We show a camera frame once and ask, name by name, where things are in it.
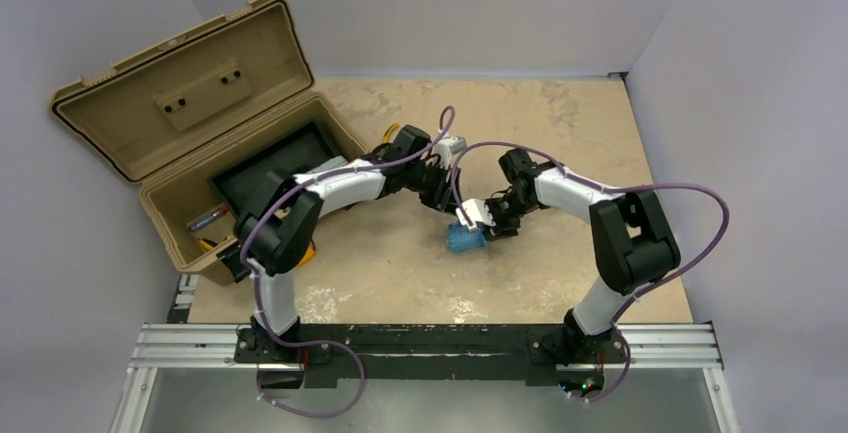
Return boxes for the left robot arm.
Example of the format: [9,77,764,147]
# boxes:
[234,125,467,362]

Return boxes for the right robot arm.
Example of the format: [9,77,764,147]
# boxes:
[483,148,681,365]

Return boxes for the yellow tape measure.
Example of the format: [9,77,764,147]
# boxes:
[297,244,316,267]

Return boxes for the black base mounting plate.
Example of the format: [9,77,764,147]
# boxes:
[234,324,626,390]

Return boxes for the black toolbox tray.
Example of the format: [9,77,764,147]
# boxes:
[209,121,341,218]

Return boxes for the black toolbox front latch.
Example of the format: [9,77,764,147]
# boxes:
[217,244,251,283]

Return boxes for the tan plastic toolbox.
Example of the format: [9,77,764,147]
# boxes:
[50,0,367,286]

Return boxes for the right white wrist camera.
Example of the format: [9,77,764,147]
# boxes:
[456,199,495,231]

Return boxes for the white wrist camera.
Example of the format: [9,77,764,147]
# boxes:
[456,199,495,231]
[432,136,467,169]

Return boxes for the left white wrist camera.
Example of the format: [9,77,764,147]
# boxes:
[432,136,467,169]

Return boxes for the yellow handled pliers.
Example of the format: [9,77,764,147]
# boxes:
[381,123,400,143]

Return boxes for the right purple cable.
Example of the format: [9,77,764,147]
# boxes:
[447,141,731,405]

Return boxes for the aluminium rail frame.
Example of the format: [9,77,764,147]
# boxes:
[108,253,739,432]

